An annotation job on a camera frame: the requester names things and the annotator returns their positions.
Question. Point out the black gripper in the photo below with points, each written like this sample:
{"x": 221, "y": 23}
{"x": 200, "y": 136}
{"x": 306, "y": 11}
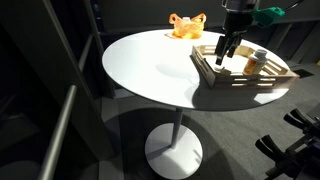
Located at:
{"x": 236, "y": 24}

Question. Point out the Franka robot arm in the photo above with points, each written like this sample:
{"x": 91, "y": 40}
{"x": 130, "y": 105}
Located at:
{"x": 240, "y": 5}

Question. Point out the white medicine bottle orange label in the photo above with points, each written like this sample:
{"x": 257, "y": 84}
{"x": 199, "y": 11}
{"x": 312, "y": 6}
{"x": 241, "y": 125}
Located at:
{"x": 254, "y": 65}

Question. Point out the wooden slatted tray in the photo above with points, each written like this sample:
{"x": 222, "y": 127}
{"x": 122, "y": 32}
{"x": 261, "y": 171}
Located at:
{"x": 233, "y": 81}

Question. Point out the small white bottle in bag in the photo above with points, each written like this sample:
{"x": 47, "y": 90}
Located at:
{"x": 186, "y": 19}

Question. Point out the orange plastic bag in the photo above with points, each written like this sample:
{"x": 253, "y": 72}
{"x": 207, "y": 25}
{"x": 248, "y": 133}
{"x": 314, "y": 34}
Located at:
{"x": 186, "y": 29}

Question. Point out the grey metal railing bar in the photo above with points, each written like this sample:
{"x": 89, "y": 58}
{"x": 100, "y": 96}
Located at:
{"x": 58, "y": 133}

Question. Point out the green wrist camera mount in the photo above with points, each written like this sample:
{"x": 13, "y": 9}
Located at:
{"x": 268, "y": 16}

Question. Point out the white table pedestal base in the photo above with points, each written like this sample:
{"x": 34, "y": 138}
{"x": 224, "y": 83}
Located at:
{"x": 173, "y": 156}

